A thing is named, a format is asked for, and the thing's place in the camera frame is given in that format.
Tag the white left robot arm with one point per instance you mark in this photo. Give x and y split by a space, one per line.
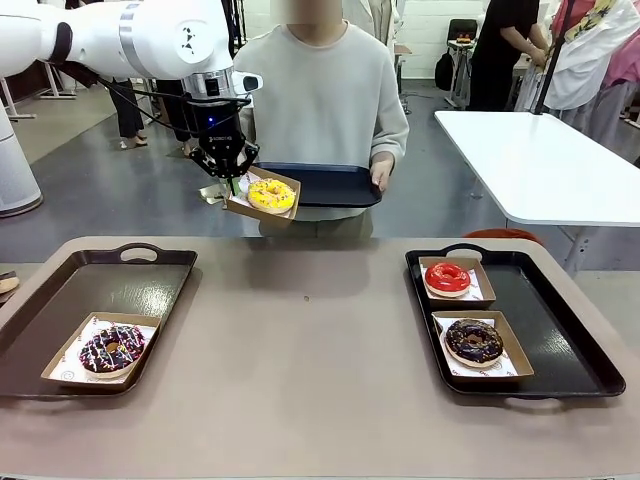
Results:
150 40

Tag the white table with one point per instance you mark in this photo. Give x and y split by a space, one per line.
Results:
550 165

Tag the yellow frosted sprinkle donut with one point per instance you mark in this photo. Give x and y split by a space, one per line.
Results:
260 197

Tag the black pole stand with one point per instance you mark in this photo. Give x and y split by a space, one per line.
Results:
550 65

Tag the black office chair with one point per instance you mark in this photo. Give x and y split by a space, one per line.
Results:
462 29

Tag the person torso beige sweater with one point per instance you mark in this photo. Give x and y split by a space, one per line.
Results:
325 100

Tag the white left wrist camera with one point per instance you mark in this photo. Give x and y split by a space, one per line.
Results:
248 81

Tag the orange stool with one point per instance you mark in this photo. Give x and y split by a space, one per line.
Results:
500 234

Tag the chocolate donut brown sprinkles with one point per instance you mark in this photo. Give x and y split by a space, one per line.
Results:
462 345

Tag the pink garment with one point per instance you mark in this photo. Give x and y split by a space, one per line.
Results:
625 70

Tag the person black short sleeves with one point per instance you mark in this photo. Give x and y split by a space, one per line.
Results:
500 60

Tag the person's left hand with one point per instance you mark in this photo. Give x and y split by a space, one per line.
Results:
381 175

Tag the white hanging coat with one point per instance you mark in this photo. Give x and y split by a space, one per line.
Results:
375 20

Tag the person's right forearm beige sleeve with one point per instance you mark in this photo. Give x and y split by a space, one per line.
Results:
251 125

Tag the white hanging shirt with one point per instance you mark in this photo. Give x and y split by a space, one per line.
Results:
595 55

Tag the person's left forearm beige sleeve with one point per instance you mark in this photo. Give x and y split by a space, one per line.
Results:
392 142

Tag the person white blouse black trousers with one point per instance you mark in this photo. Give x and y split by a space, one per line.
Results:
127 110

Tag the white-legged background desk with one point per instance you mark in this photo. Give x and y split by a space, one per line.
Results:
20 116

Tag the small black serving tray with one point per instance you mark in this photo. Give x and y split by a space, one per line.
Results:
335 187

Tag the red glazed donut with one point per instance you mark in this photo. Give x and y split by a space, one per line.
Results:
435 280

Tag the grey skirt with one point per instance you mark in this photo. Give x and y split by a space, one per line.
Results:
605 115

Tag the kraft cardboard donut box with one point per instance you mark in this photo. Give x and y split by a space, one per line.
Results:
250 210
485 295
145 335
517 350

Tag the black backpack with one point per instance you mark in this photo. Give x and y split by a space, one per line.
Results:
445 70

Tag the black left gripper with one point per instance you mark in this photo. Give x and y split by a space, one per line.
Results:
220 130

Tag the white cylindrical air purifier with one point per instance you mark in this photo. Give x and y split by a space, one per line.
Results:
15 170

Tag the person black outfit white cuff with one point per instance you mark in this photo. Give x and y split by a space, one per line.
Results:
177 120

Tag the chocolate donut colourful sprinkles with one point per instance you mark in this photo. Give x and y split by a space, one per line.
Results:
95 357

